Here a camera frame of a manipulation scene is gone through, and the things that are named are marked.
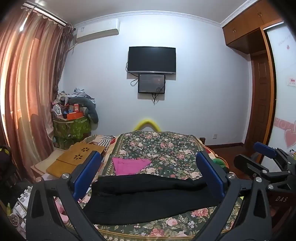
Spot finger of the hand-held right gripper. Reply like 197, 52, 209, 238
253, 142, 295, 168
233, 154, 292, 179

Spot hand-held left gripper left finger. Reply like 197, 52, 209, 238
25, 151, 109, 241

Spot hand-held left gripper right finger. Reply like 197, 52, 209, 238
195, 151, 274, 241

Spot black pants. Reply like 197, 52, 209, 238
82, 174, 223, 226

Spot colourful fleece blanket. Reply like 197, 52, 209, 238
198, 137, 230, 173

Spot wooden lap desk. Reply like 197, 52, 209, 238
46, 142, 105, 179

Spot striped cloth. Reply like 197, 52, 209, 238
83, 135, 116, 154

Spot beige pad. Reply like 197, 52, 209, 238
34, 148, 68, 177

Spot pink cloth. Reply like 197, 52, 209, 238
112, 158, 152, 176

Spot green patterned storage box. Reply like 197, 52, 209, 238
53, 116, 92, 150

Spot brown wooden door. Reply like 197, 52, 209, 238
245, 52, 271, 149

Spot dark floral blanket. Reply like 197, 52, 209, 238
65, 130, 243, 241

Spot grey plush toy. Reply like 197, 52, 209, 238
67, 96, 99, 123

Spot pile of small boxes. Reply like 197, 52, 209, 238
7, 185, 66, 233

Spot yellow foam hoop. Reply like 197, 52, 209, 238
135, 119, 164, 132

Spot dark bag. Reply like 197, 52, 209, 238
0, 145, 18, 187

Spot pile of clothes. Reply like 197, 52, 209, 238
52, 87, 96, 110

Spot pink striped curtain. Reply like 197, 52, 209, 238
0, 5, 75, 184

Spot wooden wardrobe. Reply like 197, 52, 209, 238
220, 0, 296, 164

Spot white air conditioner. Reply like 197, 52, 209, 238
76, 18, 121, 43

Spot black television cable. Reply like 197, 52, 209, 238
126, 61, 139, 88

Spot small black wall screen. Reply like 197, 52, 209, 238
138, 74, 165, 94

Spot black wall television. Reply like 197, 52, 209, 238
128, 46, 176, 75

